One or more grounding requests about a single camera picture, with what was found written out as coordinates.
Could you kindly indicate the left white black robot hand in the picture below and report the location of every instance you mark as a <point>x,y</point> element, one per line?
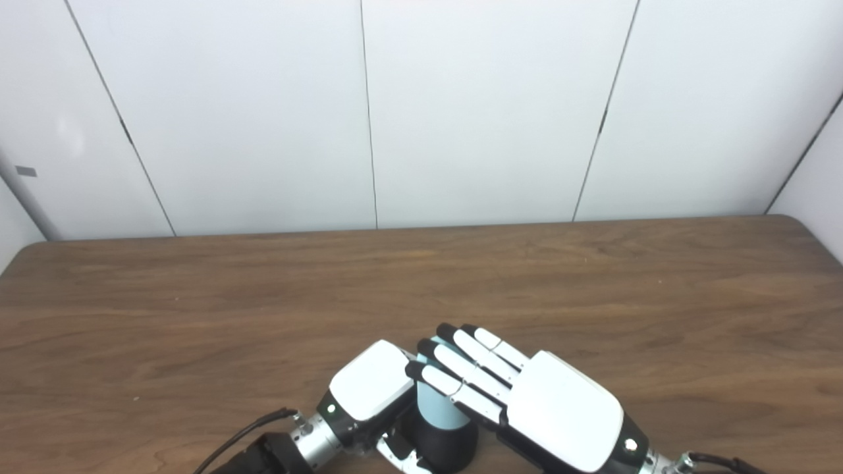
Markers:
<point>372,382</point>

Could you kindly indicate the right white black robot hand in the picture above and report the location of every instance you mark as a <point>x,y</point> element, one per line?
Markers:
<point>566,415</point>

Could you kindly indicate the black funnel-shaped nozzle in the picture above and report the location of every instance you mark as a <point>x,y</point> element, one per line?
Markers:
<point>448,451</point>

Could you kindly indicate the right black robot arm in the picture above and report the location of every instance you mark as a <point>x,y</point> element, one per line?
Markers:
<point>665,464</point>

